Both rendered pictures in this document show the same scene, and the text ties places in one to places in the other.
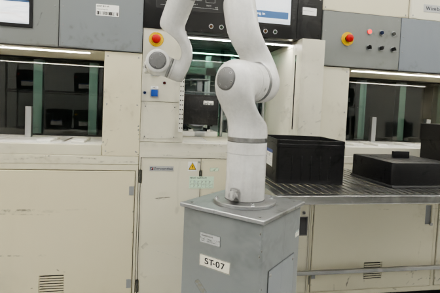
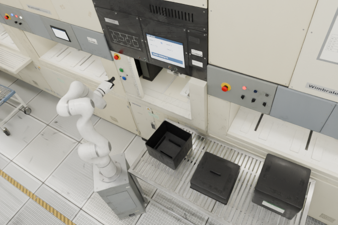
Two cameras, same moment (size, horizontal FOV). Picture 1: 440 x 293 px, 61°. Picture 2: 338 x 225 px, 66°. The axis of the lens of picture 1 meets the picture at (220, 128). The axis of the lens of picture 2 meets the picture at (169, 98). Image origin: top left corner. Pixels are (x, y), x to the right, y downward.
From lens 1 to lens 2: 2.26 m
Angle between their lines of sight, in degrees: 62
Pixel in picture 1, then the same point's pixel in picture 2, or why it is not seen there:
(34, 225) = not seen: hidden behind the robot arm
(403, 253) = not seen: hidden behind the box
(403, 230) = not seen: hidden behind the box
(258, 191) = (106, 176)
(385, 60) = (258, 107)
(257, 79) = (88, 157)
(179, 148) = (141, 100)
